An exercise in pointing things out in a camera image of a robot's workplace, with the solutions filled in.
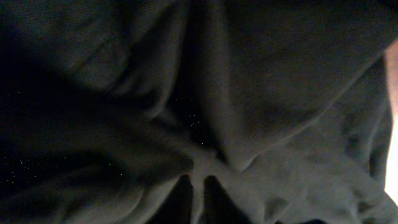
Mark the black garment white logo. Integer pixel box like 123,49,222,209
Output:
1,1,397,223

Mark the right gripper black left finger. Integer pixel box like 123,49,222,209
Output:
147,175,193,224

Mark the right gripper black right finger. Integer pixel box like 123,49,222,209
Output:
204,175,251,224

